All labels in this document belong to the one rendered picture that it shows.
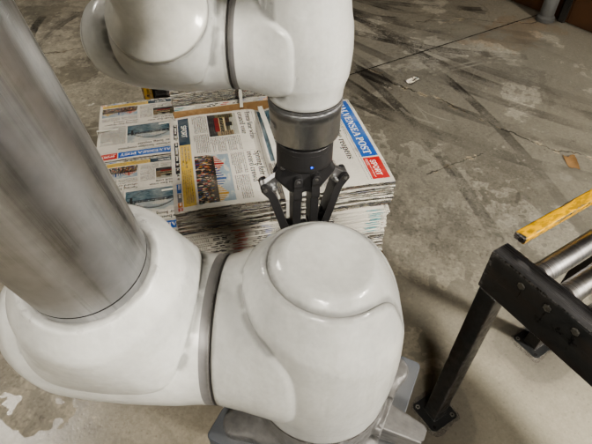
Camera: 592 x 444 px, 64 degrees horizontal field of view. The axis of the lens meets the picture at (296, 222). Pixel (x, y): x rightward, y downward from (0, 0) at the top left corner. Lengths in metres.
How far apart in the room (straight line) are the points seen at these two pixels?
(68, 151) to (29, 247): 0.06
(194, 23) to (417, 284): 1.70
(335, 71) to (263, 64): 0.08
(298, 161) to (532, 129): 2.62
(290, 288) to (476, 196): 2.18
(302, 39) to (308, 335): 0.29
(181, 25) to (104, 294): 0.26
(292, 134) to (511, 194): 2.11
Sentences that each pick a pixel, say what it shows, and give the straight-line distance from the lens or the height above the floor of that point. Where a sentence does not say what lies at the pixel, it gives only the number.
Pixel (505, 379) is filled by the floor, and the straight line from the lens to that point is 1.92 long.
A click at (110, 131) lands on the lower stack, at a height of 0.60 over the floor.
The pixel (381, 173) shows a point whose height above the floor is 1.06.
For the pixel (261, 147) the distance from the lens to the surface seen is 0.89.
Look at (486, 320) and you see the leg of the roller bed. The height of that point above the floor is 0.59.
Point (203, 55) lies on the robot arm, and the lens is 0.52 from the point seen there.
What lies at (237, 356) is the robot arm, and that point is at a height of 1.21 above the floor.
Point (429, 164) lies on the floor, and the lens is 2.66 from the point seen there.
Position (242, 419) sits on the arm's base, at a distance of 0.61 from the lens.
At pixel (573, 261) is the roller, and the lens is 1.20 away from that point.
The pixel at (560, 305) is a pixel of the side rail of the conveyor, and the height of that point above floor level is 0.80.
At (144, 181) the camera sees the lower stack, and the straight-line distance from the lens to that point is 1.60.
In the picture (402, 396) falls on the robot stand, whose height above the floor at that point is 1.00.
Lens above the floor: 1.58
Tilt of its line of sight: 45 degrees down
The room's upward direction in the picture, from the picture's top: straight up
